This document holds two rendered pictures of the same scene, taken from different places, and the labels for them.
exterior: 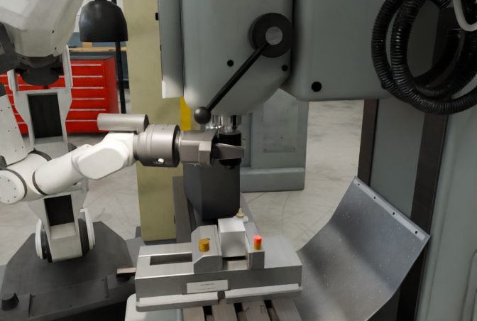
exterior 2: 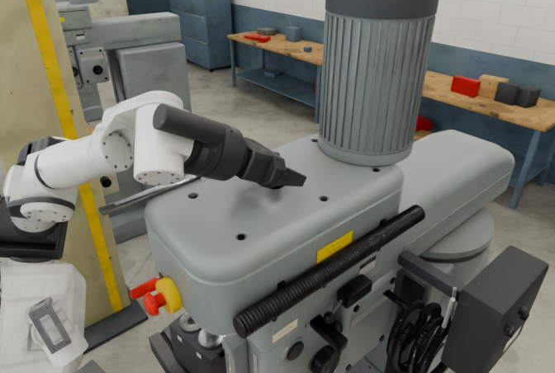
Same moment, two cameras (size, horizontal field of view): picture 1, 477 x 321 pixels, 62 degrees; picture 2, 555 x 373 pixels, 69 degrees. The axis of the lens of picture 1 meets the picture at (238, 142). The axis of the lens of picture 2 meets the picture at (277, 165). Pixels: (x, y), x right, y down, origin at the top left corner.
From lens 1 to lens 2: 89 cm
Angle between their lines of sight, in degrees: 29
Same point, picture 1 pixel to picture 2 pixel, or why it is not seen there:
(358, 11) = (371, 318)
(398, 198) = (372, 357)
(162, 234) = (89, 320)
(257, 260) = not seen: outside the picture
